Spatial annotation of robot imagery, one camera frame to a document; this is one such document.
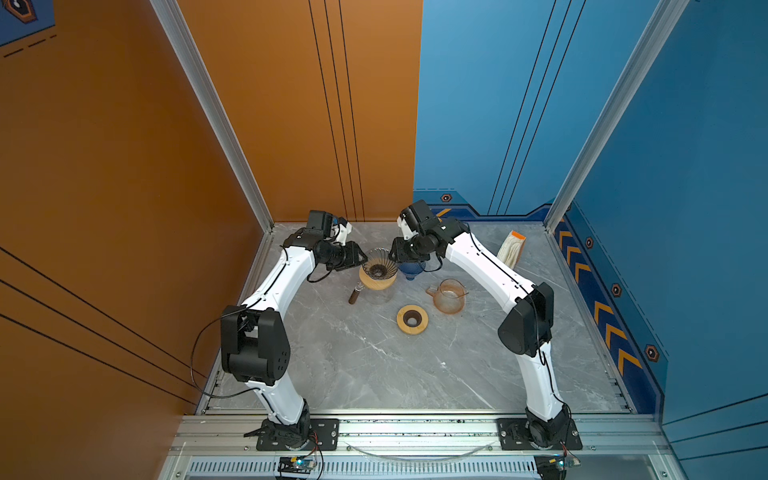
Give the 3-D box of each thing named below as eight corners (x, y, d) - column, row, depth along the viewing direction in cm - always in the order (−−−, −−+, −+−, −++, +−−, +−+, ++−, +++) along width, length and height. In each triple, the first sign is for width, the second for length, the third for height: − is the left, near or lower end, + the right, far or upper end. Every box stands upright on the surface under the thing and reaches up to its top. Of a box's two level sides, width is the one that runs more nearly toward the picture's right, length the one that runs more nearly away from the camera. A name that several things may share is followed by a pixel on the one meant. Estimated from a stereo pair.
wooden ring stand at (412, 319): (396, 334, 92) (396, 331, 90) (396, 307, 98) (396, 304, 96) (428, 334, 92) (429, 331, 90) (426, 307, 98) (427, 304, 96)
